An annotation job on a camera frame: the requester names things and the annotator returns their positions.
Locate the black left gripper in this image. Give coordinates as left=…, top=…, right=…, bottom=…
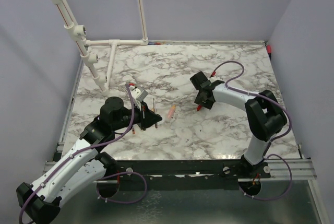
left=112, top=100, right=162, bottom=132

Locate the white red-tipped pen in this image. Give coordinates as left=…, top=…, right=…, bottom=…
left=152, top=98, right=158, bottom=129

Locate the pink orange-tipped marker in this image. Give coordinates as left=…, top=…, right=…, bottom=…
left=166, top=104, right=176, bottom=121

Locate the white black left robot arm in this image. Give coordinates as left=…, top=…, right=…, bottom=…
left=16, top=97, right=162, bottom=223

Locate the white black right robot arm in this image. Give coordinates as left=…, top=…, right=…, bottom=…
left=190, top=72, right=288, bottom=178

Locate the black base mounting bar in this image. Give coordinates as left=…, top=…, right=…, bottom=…
left=98, top=159, right=271, bottom=192

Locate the red black corner clamp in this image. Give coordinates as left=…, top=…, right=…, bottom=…
left=266, top=44, right=272, bottom=59

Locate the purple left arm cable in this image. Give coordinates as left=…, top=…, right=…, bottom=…
left=18, top=83, right=148, bottom=223

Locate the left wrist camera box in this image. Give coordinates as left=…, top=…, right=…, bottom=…
left=129, top=85, right=148, bottom=103

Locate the aluminium rail frame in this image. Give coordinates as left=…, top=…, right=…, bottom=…
left=41, top=158, right=318, bottom=183

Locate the white PVC pipe frame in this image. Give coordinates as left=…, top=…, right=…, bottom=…
left=51, top=0, right=149, bottom=96

